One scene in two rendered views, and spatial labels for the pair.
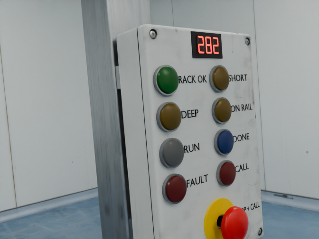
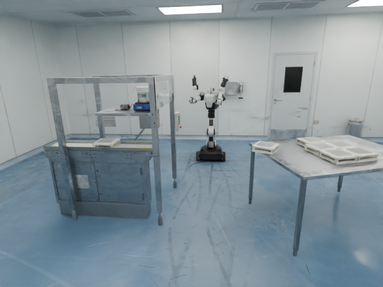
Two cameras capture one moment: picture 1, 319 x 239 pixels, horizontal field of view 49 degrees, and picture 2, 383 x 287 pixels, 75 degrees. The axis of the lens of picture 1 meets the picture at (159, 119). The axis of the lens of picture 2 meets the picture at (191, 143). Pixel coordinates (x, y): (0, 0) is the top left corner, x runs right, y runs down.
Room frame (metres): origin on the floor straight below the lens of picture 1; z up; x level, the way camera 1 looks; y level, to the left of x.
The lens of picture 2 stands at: (-2.37, 2.28, 1.79)
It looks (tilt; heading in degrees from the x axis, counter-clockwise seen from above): 17 degrees down; 317
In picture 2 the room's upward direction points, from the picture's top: 1 degrees counter-clockwise
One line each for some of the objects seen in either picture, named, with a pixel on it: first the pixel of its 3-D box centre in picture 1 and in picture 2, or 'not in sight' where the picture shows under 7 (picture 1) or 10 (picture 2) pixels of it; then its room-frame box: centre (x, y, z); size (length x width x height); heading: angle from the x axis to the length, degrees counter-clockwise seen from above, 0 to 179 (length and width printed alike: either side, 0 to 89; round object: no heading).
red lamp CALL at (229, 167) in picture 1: (227, 173); not in sight; (0.40, -0.07, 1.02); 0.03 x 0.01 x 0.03; 130
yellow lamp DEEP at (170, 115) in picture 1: (170, 116); not in sight; (0.34, -0.01, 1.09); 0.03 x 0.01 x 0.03; 130
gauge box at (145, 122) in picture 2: not in sight; (149, 119); (0.10, 0.65, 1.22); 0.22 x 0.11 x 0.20; 40
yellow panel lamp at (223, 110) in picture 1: (223, 110); not in sight; (0.40, -0.07, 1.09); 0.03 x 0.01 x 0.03; 130
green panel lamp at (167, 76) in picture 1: (167, 80); not in sight; (0.34, -0.01, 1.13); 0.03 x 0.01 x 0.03; 130
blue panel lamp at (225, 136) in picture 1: (225, 142); not in sight; (0.40, -0.07, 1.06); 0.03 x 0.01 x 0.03; 130
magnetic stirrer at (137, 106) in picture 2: not in sight; (144, 105); (0.06, 0.73, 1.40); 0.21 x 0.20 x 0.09; 130
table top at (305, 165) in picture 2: not in sight; (330, 152); (-1.49, -0.72, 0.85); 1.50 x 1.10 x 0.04; 59
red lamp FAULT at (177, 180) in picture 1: (176, 188); not in sight; (0.34, -0.01, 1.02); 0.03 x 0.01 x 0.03; 130
